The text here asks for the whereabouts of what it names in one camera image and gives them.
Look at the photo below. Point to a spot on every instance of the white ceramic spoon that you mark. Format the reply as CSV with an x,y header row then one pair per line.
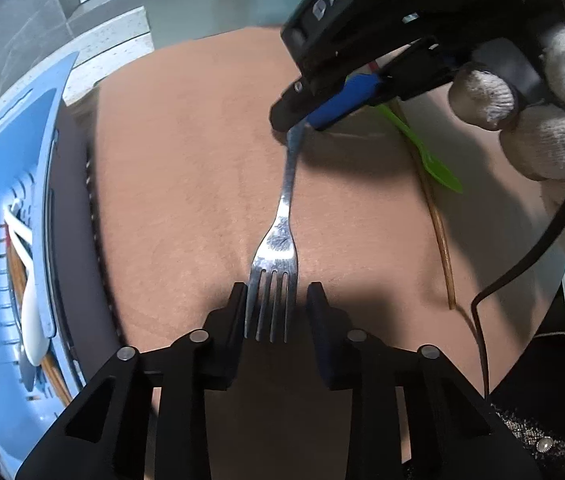
x,y
32,320

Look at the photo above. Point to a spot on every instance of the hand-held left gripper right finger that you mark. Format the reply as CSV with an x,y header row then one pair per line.
x,y
325,340

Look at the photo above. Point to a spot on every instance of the red ended wooden chopstick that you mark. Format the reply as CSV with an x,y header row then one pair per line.
x,y
55,377
442,240

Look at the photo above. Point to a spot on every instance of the blue plastic basket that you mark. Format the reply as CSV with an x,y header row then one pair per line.
x,y
12,150

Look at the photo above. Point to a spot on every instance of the orange mat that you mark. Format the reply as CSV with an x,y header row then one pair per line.
x,y
172,185

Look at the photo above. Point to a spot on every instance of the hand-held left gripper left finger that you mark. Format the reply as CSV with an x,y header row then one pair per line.
x,y
230,330

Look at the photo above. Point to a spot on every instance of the person's right hand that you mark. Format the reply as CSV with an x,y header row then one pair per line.
x,y
547,145

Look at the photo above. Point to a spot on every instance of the person's dark clothing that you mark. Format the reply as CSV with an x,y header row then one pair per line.
x,y
552,385

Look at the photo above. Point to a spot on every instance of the green plastic spoon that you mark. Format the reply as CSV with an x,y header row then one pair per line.
x,y
437,170

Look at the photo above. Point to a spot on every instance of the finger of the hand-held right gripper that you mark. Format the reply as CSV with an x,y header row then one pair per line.
x,y
347,102
287,105

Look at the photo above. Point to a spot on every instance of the metal fork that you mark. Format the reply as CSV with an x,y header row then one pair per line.
x,y
275,245

